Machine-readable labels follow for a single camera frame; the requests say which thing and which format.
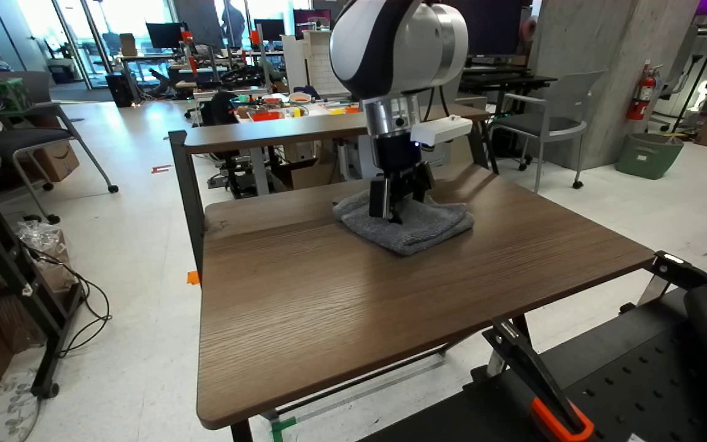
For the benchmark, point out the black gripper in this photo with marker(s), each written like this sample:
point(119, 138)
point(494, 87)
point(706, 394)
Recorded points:
point(404, 172)

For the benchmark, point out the grey towel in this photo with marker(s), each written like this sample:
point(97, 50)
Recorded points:
point(420, 225)

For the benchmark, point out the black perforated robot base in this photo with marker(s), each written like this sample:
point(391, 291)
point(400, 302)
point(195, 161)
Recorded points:
point(640, 380)

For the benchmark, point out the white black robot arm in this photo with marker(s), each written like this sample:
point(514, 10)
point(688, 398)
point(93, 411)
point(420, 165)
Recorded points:
point(387, 52)

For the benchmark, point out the grey office chair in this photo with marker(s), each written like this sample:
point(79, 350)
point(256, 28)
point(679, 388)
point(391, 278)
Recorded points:
point(366, 157)

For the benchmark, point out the cluttered background table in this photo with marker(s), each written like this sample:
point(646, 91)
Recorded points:
point(230, 107)

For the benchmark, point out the wooden desk with shelf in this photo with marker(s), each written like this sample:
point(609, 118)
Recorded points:
point(294, 302)

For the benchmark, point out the grey armchair with wheels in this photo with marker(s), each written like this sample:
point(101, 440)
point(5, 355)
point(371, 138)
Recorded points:
point(557, 117)

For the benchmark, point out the green plastic bin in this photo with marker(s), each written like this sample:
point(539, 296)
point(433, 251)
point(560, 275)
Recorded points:
point(648, 156)

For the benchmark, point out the red fire extinguisher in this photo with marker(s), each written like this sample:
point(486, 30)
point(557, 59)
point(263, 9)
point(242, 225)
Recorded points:
point(643, 91)

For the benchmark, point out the black monitor on left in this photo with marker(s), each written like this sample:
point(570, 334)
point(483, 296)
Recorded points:
point(166, 35)

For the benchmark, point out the black orange clamp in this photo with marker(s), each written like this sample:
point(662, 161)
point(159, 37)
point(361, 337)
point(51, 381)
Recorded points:
point(551, 408)

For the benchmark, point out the black clamp on right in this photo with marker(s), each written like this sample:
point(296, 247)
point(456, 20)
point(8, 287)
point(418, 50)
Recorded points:
point(665, 271)

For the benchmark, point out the black metal rack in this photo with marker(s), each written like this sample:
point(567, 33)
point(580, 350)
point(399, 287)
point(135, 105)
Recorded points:
point(51, 314)

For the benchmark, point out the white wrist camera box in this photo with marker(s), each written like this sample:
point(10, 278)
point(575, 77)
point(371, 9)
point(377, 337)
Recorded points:
point(440, 132)

